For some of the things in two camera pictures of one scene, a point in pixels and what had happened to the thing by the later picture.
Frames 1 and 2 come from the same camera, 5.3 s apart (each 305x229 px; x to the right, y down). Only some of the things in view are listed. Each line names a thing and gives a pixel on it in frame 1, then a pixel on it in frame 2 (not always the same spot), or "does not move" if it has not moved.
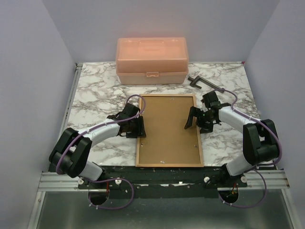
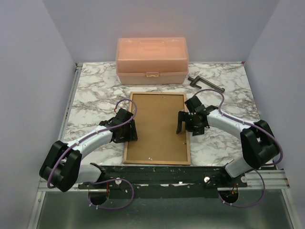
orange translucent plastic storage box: (151, 60) does not move
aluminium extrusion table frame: (53, 182) does not move
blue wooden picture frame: (201, 165) to (158, 162)
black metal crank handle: (199, 78) does not move
